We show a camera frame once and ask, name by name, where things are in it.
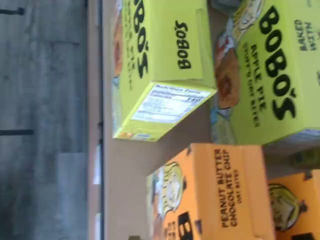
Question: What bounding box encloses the orange Bobo's peanut butter box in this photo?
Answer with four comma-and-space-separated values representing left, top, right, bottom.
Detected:
146, 143, 276, 240
268, 169, 320, 240

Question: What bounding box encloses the green Bobo's apple pie box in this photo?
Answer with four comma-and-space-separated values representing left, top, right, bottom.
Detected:
210, 0, 320, 146
111, 0, 218, 143

